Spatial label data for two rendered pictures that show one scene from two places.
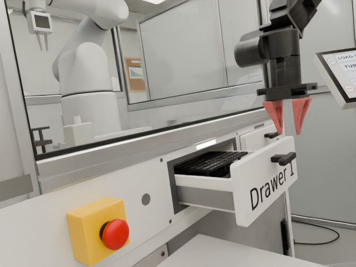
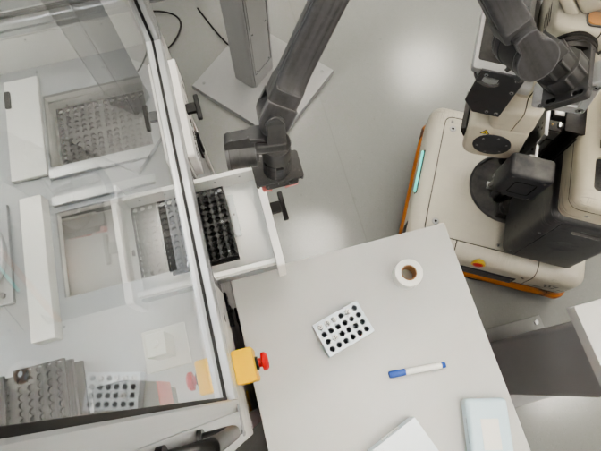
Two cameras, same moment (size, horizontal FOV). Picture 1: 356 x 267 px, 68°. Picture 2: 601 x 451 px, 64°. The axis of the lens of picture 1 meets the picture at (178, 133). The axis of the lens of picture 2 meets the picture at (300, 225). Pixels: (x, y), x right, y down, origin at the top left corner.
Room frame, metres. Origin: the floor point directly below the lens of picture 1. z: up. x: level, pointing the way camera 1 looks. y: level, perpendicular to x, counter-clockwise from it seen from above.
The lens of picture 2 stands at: (0.25, 0.10, 1.96)
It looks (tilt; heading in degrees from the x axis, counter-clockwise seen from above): 71 degrees down; 304
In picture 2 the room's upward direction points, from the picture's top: straight up
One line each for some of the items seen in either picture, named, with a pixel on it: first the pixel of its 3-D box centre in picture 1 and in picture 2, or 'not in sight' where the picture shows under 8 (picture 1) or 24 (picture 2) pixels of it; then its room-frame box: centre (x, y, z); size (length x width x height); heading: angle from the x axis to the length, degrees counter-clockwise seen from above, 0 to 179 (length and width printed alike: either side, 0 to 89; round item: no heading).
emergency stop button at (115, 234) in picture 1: (114, 233); (261, 361); (0.35, 0.11, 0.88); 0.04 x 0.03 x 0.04; 139
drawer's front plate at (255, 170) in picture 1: (270, 172); (267, 214); (0.54, -0.18, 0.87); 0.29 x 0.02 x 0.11; 139
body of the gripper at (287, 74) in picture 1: (285, 76); (276, 164); (0.54, -0.23, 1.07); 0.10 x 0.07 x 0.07; 49
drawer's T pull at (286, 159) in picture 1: (281, 158); (277, 207); (0.52, -0.20, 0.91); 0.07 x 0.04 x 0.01; 139
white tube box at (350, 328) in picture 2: not in sight; (342, 328); (0.25, -0.07, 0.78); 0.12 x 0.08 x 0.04; 63
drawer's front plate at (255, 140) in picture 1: (264, 144); (185, 116); (0.87, -0.28, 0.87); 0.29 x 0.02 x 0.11; 139
